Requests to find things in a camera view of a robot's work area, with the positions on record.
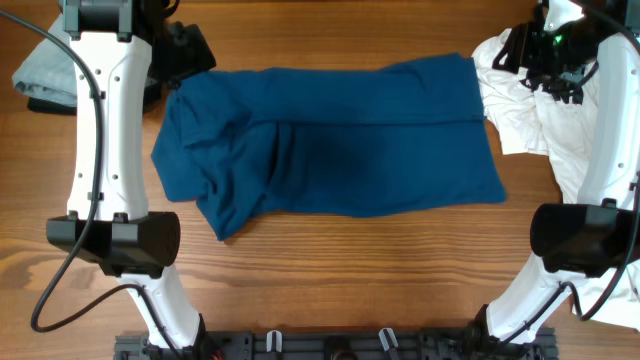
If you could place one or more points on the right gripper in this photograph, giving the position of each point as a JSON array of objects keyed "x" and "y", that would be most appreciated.
[{"x": 558, "y": 83}]

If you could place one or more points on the blue polo shirt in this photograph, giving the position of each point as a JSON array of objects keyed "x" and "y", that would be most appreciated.
[{"x": 406, "y": 137}]

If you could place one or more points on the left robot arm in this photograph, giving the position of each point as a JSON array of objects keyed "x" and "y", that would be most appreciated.
[{"x": 125, "y": 52}]

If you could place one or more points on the folded black garment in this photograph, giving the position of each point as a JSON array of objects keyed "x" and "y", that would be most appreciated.
[{"x": 45, "y": 105}]

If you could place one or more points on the white t-shirt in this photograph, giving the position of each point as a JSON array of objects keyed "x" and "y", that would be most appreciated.
[{"x": 550, "y": 130}]

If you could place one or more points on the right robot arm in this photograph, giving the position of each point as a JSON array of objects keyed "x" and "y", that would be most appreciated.
[{"x": 586, "y": 250}]

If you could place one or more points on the folded light blue jeans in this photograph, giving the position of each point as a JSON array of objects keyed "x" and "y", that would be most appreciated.
[{"x": 48, "y": 74}]

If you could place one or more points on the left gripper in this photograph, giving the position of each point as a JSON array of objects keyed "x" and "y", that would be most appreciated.
[{"x": 195, "y": 55}]

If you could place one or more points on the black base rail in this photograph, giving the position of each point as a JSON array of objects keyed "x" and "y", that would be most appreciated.
[{"x": 430, "y": 344}]

